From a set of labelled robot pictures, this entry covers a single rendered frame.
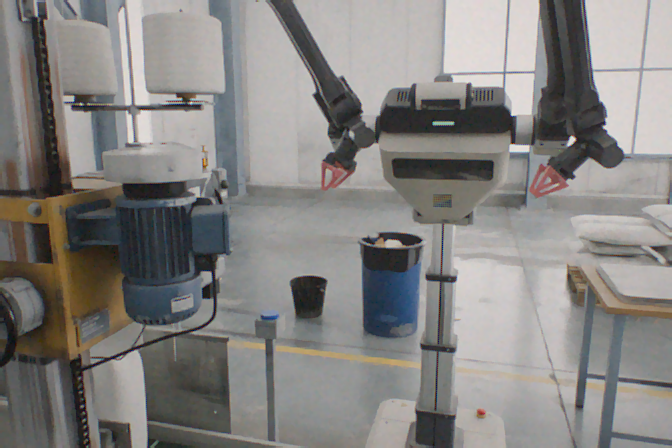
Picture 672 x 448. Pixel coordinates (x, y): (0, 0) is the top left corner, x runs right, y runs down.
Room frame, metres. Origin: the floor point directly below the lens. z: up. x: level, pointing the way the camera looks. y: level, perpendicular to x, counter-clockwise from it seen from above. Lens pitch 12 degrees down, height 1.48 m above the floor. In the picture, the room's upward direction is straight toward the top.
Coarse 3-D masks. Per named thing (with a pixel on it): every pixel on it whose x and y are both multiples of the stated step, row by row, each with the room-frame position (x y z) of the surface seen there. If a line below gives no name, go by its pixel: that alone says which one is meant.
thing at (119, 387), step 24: (120, 336) 1.41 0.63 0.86; (96, 360) 1.37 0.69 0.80; (120, 360) 1.39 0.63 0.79; (96, 384) 1.36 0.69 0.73; (120, 384) 1.37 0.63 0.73; (144, 384) 1.47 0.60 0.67; (96, 408) 1.35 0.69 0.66; (120, 408) 1.36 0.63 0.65; (144, 408) 1.45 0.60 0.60; (144, 432) 1.43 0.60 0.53
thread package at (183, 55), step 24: (144, 24) 1.09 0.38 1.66; (168, 24) 1.07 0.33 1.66; (192, 24) 1.08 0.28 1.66; (216, 24) 1.12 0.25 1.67; (144, 48) 1.10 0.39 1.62; (168, 48) 1.06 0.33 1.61; (192, 48) 1.07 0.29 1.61; (216, 48) 1.12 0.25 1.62; (144, 72) 1.10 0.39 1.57; (168, 72) 1.06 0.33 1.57; (192, 72) 1.07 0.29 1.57; (216, 72) 1.11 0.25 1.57; (192, 96) 1.13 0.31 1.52
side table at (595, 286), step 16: (592, 272) 2.38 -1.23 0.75; (592, 288) 2.20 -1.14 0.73; (608, 288) 2.14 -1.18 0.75; (592, 304) 2.44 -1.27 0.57; (608, 304) 1.95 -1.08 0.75; (624, 304) 1.95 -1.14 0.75; (640, 304) 1.95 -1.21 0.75; (592, 320) 2.44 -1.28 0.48; (624, 320) 1.93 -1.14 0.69; (608, 352) 1.97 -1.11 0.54; (608, 368) 1.95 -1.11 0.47; (608, 384) 1.94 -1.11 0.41; (640, 384) 2.37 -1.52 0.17; (656, 384) 2.36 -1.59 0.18; (576, 400) 2.45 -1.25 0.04; (608, 400) 1.94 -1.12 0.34; (608, 416) 1.94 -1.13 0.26; (608, 432) 1.94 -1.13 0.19; (624, 432) 1.93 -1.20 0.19; (640, 432) 1.93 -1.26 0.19
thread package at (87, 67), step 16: (64, 32) 1.15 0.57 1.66; (80, 32) 1.16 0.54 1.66; (96, 32) 1.18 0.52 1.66; (64, 48) 1.15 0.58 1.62; (80, 48) 1.15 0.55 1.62; (96, 48) 1.18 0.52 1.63; (64, 64) 1.14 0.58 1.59; (80, 64) 1.15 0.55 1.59; (96, 64) 1.17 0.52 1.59; (112, 64) 1.22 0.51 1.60; (64, 80) 1.14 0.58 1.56; (80, 80) 1.15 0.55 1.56; (96, 80) 1.17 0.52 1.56; (112, 80) 1.20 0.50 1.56; (80, 96) 1.19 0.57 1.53; (96, 96) 1.26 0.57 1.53
